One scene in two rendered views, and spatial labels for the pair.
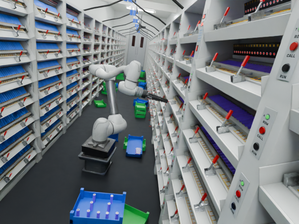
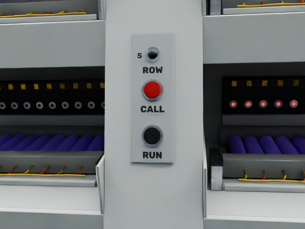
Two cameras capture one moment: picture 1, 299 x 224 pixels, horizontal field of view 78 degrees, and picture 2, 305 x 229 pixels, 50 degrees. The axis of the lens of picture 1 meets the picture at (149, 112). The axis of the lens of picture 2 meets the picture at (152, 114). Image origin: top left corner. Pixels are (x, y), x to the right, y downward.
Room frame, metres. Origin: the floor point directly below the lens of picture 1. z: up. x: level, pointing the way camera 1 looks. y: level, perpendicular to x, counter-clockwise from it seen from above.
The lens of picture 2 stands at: (1.04, 0.09, 0.97)
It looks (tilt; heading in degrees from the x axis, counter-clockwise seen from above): 3 degrees up; 282
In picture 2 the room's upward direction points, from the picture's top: straight up
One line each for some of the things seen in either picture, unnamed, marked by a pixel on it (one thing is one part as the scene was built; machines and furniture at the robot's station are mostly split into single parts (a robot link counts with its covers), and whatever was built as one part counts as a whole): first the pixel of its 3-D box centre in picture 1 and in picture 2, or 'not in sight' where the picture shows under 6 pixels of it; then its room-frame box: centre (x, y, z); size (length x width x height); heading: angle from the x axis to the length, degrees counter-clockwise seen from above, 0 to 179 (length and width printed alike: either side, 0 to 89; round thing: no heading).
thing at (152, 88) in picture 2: not in sight; (152, 90); (1.11, -0.21, 1.00); 0.02 x 0.01 x 0.02; 5
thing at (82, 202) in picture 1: (100, 206); not in sight; (0.89, 0.22, 0.36); 0.30 x 0.20 x 0.08; 94
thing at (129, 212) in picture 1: (127, 217); not in sight; (1.12, 0.05, 0.04); 0.30 x 0.20 x 0.08; 71
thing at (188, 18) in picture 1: (176, 103); not in sight; (1.81, -0.26, 0.85); 0.20 x 0.09 x 1.70; 95
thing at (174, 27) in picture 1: (167, 88); not in sight; (2.51, -0.20, 0.85); 0.20 x 0.09 x 1.70; 95
